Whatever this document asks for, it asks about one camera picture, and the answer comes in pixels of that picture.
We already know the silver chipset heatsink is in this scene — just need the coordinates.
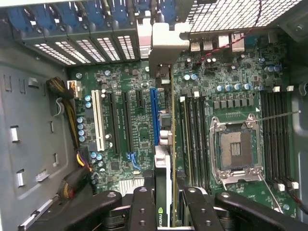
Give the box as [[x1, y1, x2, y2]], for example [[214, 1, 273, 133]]
[[118, 177, 145, 196]]

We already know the blue SATA connector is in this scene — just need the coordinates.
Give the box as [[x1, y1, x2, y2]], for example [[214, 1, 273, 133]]
[[127, 152, 141, 171]]

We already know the black RAM slot bank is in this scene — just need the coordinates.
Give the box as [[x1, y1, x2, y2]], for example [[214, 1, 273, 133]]
[[178, 95, 212, 194], [260, 85, 299, 192]]

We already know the metal CPU socket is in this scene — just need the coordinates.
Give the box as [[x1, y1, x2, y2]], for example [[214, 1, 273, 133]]
[[208, 112, 265, 186]]

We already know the thin socket locking lever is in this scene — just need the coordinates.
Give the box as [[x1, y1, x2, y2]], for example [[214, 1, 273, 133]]
[[260, 173, 284, 214], [257, 110, 302, 121]]

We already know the long black expansion slot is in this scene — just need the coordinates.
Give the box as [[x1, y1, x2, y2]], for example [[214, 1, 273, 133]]
[[106, 92, 121, 155], [121, 90, 133, 154]]

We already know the green motherboard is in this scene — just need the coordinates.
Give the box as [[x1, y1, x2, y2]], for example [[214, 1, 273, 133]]
[[66, 31, 299, 218]]

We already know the blue expansion slot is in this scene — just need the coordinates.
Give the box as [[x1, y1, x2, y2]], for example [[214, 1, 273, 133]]
[[150, 88, 161, 147]]

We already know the white expansion slot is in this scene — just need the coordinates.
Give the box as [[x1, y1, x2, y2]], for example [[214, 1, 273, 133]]
[[90, 89, 106, 153]]

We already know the short black expansion slot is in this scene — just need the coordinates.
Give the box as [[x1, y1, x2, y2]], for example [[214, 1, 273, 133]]
[[135, 90, 144, 109]]

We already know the white power connector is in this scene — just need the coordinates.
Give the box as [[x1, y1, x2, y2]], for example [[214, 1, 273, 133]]
[[66, 80, 83, 100]]

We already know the open black PC case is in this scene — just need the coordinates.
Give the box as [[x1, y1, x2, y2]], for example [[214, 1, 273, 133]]
[[0, 0, 308, 231]]

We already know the black sleeved cable bundle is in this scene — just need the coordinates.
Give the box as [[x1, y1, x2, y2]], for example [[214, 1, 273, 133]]
[[57, 165, 100, 201]]

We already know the black yellow power cable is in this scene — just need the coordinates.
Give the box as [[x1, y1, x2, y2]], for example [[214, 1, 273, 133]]
[[46, 76, 81, 150]]

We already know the red black twisted wire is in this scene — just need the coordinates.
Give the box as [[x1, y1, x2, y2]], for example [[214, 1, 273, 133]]
[[195, 0, 266, 65]]

